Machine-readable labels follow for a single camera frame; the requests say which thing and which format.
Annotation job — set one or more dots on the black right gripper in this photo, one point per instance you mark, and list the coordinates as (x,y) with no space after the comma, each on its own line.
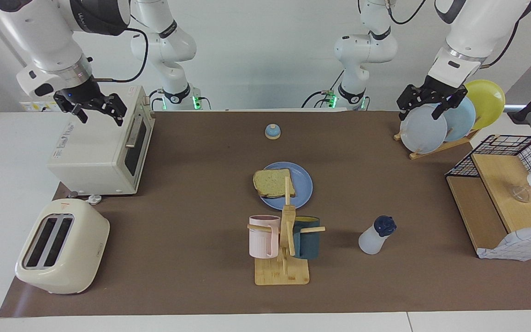
(81,94)

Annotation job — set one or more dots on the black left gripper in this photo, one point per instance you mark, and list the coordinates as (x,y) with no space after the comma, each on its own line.
(436,90)

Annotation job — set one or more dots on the slice of toast bread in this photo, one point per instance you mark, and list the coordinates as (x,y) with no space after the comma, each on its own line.
(272,182)

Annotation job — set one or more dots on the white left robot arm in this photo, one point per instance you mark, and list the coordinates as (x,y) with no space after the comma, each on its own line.
(477,27)

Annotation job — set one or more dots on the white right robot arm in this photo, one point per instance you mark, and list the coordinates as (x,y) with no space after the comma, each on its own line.
(44,32)

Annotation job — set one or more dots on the pale grey plate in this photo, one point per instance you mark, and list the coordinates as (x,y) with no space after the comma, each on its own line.
(424,131)

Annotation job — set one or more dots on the light blue plate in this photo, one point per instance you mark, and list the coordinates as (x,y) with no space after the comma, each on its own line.
(461,120)

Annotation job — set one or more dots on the wooden plate rack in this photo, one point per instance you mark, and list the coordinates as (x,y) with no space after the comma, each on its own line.
(431,151)

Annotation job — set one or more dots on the yellow plate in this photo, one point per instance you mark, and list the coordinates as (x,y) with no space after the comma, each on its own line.
(489,99)

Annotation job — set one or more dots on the periwinkle blue dinner plate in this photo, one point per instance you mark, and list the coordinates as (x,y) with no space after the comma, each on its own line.
(302,186)

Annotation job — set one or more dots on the white toaster oven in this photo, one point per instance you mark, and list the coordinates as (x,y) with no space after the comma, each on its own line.
(95,147)

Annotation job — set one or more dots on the wooden two-tier shelf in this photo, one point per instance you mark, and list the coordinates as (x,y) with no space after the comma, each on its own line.
(500,184)

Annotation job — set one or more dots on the brown table mat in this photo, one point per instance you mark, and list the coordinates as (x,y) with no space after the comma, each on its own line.
(178,207)

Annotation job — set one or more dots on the clear glass item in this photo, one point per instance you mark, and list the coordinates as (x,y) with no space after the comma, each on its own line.
(521,193)

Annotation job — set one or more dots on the cream two-slot toaster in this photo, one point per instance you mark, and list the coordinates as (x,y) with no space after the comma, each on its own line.
(62,249)

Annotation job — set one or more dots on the wooden box crate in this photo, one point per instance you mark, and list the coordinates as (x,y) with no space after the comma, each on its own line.
(523,244)

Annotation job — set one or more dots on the dark teal mug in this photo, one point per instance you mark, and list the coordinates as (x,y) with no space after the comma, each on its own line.
(307,242)

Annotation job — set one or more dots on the pink ribbed mug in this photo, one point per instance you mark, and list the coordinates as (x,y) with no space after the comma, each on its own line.
(261,240)

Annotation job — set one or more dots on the wooden mug tree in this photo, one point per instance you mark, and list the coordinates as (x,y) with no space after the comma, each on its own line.
(281,274)

